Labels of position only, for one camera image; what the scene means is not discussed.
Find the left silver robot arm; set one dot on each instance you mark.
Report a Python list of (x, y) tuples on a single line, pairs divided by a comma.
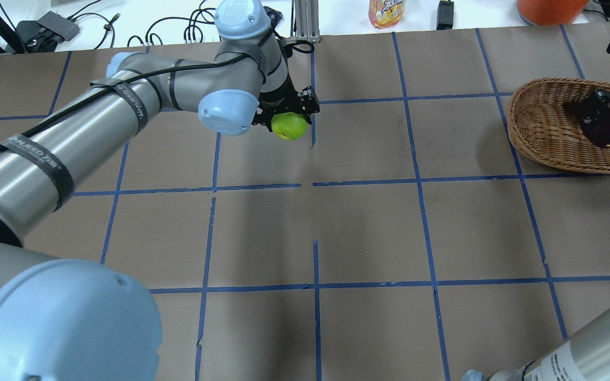
[(74, 319)]

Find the dark red apple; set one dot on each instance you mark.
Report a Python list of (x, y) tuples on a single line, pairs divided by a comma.
[(597, 130)]

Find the yellow drink bottle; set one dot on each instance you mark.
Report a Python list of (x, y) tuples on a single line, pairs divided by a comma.
[(385, 14)]

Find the orange bucket with lid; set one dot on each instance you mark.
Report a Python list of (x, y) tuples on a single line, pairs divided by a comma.
[(550, 12)]

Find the aluminium frame post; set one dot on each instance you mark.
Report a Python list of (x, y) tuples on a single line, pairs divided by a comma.
[(305, 21)]

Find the green apple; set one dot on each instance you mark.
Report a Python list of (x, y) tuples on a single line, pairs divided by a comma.
[(289, 126)]

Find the woven wicker basket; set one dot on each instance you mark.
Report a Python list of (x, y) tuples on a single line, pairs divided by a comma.
[(543, 124)]

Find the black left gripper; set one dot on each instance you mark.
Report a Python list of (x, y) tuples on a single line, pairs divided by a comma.
[(279, 99)]

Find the black power adapter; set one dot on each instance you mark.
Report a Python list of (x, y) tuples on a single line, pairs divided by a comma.
[(445, 15)]

